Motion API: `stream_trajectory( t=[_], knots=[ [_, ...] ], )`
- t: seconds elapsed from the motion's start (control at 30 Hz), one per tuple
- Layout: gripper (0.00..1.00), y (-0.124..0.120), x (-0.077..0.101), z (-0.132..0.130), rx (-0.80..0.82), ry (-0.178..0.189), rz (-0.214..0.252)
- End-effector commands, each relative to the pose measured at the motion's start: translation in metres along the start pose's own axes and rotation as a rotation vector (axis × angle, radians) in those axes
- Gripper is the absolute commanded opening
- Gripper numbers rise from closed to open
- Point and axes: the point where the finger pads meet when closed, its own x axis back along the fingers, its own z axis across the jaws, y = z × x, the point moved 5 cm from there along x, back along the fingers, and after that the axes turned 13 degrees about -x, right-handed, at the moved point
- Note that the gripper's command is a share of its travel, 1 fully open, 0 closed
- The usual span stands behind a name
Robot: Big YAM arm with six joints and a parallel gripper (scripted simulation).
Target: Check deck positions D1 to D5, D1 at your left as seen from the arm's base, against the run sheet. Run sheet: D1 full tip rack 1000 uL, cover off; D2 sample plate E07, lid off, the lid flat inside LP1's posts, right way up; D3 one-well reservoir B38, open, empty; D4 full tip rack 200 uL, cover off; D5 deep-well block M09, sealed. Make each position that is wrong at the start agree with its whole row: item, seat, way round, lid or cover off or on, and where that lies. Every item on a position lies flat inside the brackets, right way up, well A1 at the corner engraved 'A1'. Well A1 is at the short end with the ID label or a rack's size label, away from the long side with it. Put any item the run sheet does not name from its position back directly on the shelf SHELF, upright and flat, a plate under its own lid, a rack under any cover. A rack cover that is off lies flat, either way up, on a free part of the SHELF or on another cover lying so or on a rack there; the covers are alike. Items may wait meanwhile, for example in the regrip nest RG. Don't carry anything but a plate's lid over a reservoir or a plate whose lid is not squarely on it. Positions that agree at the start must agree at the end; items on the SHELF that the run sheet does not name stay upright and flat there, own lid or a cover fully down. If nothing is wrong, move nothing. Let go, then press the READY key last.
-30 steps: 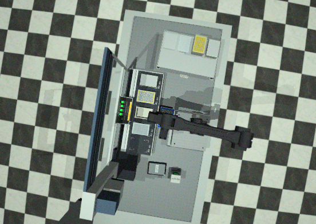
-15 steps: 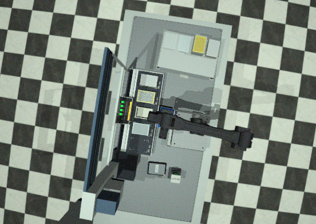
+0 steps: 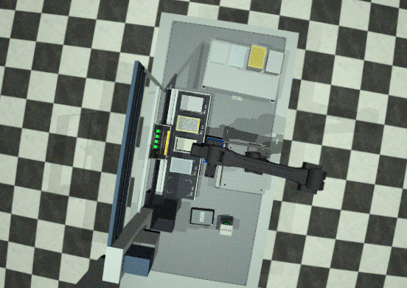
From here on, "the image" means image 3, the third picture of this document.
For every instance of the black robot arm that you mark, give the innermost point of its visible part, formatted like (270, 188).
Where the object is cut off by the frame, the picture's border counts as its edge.
(309, 177)

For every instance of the grey tip rack with blue edge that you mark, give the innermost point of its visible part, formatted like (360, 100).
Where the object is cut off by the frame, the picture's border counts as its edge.
(213, 141)

